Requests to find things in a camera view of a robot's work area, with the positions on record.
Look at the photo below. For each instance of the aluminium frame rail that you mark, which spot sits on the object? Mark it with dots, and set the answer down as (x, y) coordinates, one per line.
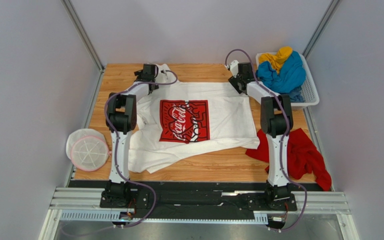
(81, 204)

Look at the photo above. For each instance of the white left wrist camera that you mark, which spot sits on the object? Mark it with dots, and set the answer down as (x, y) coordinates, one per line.
(162, 77)

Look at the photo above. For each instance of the white mesh laundry bag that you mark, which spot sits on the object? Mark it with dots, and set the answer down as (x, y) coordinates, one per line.
(87, 149)

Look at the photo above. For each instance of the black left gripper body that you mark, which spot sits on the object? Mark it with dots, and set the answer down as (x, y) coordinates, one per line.
(138, 73)

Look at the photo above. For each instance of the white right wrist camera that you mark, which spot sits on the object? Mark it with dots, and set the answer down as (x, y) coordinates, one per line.
(233, 67)

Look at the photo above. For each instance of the white plastic laundry basket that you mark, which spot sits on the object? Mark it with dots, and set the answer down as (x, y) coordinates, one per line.
(309, 90)

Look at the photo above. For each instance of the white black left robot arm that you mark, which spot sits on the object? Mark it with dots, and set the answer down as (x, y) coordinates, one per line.
(120, 112)

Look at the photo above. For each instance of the yellow t-shirt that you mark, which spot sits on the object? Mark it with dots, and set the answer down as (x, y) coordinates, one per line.
(277, 59)

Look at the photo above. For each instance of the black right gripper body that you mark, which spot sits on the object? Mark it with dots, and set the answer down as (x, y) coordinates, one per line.
(235, 84)

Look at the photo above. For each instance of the red t-shirt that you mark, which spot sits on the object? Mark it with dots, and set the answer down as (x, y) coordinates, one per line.
(302, 157)

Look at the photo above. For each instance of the white Coca-Cola print t-shirt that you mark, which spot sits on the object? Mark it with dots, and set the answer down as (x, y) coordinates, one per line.
(184, 119)

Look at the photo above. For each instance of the dark blue denim garment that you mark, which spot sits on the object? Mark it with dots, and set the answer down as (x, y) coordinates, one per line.
(296, 95)

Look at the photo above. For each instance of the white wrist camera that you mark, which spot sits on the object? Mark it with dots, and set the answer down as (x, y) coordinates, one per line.
(162, 77)
(233, 67)

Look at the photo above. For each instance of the aluminium corner post left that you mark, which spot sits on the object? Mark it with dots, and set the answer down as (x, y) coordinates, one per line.
(75, 18)

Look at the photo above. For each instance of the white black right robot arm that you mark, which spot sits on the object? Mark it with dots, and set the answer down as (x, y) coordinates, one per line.
(275, 122)

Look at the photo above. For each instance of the aluminium corner post right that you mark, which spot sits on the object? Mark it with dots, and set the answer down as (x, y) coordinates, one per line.
(323, 23)

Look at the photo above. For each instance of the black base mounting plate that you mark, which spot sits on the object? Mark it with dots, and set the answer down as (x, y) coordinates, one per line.
(195, 200)

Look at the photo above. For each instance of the aluminium corner post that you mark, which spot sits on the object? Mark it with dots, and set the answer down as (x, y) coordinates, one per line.
(75, 18)
(323, 23)

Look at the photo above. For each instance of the blue t-shirt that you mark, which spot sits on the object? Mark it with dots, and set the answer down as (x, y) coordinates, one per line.
(291, 74)

